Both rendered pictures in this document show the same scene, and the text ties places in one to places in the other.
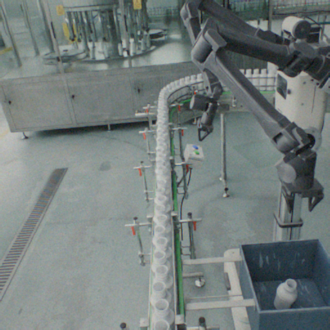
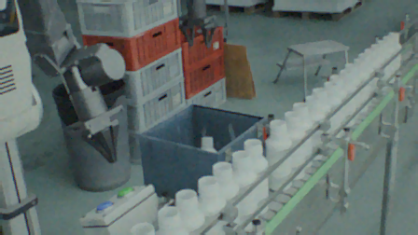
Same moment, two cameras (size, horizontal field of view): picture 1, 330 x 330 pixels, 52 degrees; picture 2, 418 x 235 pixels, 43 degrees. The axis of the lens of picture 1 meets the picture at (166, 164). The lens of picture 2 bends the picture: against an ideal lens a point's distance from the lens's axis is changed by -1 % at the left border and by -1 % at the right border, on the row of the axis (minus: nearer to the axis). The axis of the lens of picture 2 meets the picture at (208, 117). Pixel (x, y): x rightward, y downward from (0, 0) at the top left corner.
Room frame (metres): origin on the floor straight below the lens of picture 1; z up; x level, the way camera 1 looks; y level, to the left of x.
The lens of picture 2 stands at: (2.18, 0.49, 1.64)
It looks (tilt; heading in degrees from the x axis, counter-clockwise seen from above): 22 degrees down; 213
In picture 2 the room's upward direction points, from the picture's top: 4 degrees counter-clockwise
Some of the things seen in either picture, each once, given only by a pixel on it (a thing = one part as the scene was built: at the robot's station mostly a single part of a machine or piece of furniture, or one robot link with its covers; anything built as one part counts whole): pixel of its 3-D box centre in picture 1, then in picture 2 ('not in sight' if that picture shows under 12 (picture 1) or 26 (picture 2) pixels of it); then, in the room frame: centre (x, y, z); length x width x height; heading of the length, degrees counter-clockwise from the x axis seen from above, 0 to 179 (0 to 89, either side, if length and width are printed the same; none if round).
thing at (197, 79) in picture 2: not in sight; (186, 72); (-1.25, -1.92, 0.33); 0.61 x 0.41 x 0.22; 1
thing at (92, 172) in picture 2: not in sight; (96, 134); (0.00, -1.77, 0.32); 0.45 x 0.45 x 0.64
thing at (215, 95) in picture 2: not in sight; (188, 97); (-1.25, -1.92, 0.11); 0.61 x 0.41 x 0.22; 1
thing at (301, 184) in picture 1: (303, 178); (196, 9); (0.84, -0.40, 1.33); 0.10 x 0.07 x 0.07; 88
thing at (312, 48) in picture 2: not in sight; (311, 65); (-2.14, -1.18, 0.21); 0.61 x 0.47 x 0.41; 51
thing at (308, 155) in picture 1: (304, 161); not in sight; (0.83, -0.39, 1.39); 0.07 x 0.06 x 0.07; 128
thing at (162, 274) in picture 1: (164, 289); (350, 91); (0.70, 0.05, 1.08); 0.06 x 0.06 x 0.17
